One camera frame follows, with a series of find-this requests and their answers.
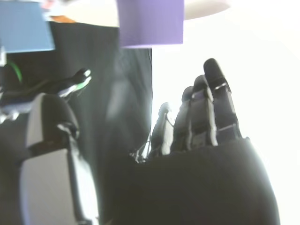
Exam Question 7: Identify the purple foam cube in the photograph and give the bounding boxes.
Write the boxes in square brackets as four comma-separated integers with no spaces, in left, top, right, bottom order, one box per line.
[116,0,185,49]

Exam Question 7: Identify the blue foam cube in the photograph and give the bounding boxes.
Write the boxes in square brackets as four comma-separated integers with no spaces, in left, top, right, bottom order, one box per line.
[0,1,56,54]

